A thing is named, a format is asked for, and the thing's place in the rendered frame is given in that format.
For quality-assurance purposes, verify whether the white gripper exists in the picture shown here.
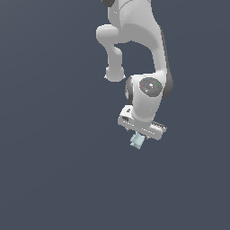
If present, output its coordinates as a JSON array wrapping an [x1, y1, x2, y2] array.
[[117, 104, 168, 141]]

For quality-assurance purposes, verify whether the small pale blue object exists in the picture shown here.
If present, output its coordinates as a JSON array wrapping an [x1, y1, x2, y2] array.
[[129, 130, 146, 150]]

